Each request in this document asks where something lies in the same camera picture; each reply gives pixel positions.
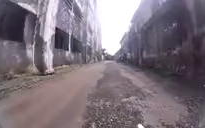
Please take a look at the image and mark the grey gravel verge strip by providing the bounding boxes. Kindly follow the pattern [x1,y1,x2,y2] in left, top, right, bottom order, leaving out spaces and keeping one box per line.
[0,62,91,103]

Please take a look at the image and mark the dark weathered building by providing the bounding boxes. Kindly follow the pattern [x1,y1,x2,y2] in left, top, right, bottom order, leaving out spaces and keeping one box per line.
[113,0,205,87]

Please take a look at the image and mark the weathered grey concrete building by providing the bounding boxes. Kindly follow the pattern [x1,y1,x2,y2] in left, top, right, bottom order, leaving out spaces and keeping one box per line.
[0,0,104,80]

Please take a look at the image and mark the worn brown dirt road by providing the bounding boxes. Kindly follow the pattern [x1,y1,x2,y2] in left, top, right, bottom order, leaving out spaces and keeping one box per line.
[0,59,205,128]

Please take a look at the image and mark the distant trees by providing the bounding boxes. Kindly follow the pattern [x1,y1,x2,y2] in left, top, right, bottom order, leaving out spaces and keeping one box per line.
[101,48,116,61]

